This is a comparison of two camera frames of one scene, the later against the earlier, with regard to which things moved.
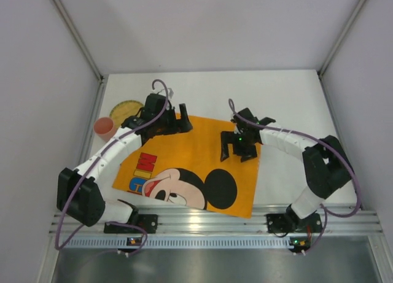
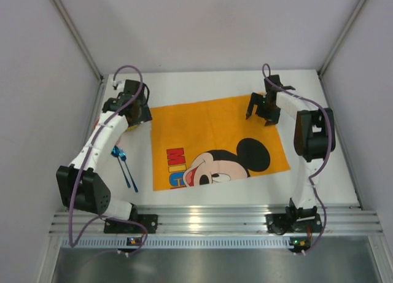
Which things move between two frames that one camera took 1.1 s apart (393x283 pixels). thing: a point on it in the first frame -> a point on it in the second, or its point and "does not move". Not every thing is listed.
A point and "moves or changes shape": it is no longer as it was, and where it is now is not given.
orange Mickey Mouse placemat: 186,167 moves or changes shape
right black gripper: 234,140 -> 264,109
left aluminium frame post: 68,17 does not move
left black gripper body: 177,122 -> 141,114
